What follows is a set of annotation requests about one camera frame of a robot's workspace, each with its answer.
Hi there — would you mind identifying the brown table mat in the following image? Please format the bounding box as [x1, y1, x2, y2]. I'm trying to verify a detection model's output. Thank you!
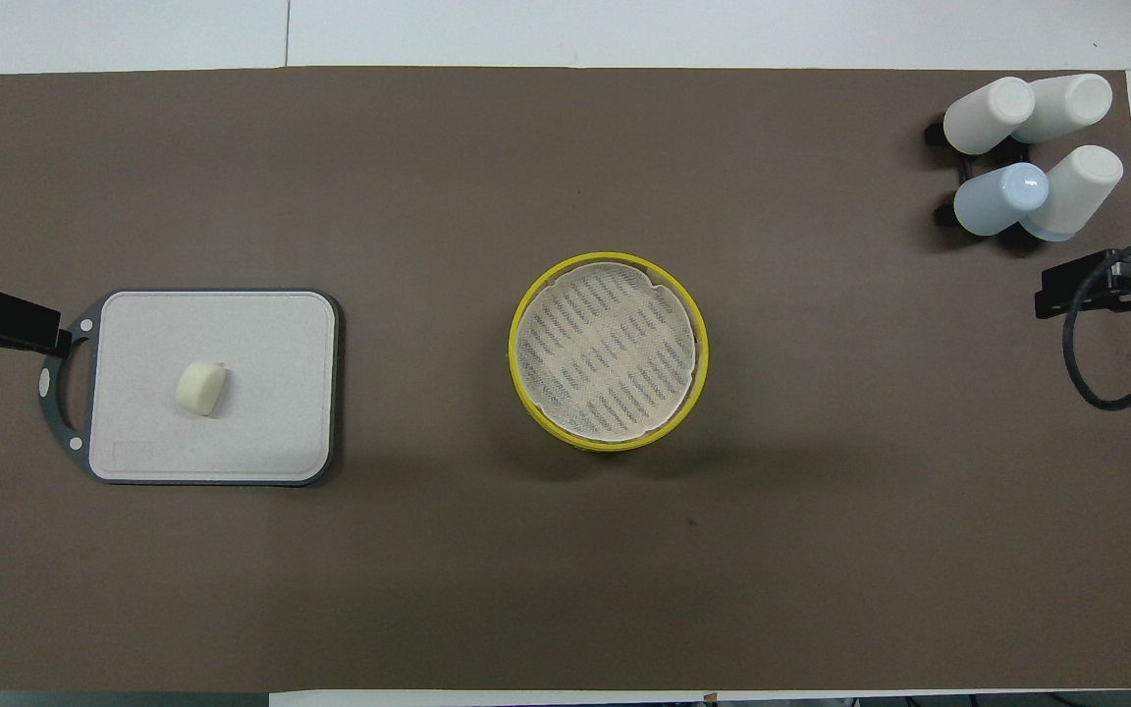
[0, 66, 1131, 693]

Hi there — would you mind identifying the white steamed bun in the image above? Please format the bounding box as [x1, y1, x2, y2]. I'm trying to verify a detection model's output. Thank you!
[176, 360, 232, 418]

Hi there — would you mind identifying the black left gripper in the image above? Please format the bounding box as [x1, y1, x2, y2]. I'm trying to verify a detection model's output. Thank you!
[0, 288, 73, 359]

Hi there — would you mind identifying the light blue plastic cup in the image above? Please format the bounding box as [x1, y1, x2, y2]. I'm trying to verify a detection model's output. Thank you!
[953, 162, 1050, 238]

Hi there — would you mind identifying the black cup rack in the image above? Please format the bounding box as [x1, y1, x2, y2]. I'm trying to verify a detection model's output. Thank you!
[924, 116, 1033, 229]

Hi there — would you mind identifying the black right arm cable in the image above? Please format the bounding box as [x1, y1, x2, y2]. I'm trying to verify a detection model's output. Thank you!
[1062, 236, 1131, 411]

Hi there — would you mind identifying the white cutting board grey rim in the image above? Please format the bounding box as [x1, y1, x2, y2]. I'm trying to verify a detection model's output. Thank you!
[38, 288, 342, 488]

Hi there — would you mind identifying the yellow steamer tier with liner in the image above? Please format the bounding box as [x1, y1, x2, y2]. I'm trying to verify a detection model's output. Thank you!
[509, 251, 710, 454]

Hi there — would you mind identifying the white plastic cup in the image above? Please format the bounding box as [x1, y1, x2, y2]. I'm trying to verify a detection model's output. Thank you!
[1010, 74, 1113, 145]
[1020, 145, 1124, 243]
[942, 77, 1037, 156]

